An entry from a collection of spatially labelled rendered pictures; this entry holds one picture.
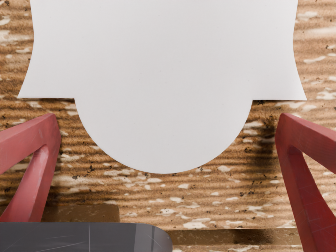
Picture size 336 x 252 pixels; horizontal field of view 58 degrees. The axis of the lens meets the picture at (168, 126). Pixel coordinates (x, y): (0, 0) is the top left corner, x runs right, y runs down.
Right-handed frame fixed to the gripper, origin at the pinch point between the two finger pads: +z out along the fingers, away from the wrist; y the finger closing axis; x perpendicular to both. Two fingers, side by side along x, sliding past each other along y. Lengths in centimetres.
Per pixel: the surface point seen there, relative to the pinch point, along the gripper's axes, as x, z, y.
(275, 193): 3.9, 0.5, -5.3
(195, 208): 4.6, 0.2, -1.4
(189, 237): 7.0, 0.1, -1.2
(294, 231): 7.3, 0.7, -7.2
